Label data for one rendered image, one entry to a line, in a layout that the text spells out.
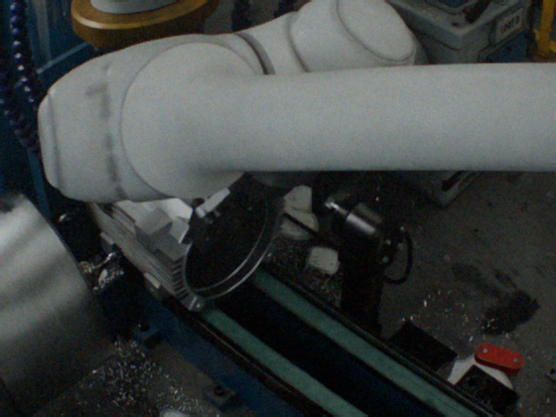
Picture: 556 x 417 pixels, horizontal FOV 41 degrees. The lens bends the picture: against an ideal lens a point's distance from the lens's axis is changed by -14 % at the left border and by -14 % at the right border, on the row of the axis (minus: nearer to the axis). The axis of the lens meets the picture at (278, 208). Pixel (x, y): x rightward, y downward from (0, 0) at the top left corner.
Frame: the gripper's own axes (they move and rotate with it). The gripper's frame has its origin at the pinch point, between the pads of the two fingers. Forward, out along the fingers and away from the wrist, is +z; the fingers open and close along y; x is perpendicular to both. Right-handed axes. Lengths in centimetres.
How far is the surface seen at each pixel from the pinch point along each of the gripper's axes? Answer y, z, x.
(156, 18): -2.3, -15.2, -19.9
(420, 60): -44.1, 1.2, -3.3
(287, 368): -1.8, 11.0, 18.0
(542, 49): -238, 121, 0
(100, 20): 1.7, -12.6, -24.5
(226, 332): -0.8, 15.9, 9.7
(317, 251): -27.4, 30.2, 7.9
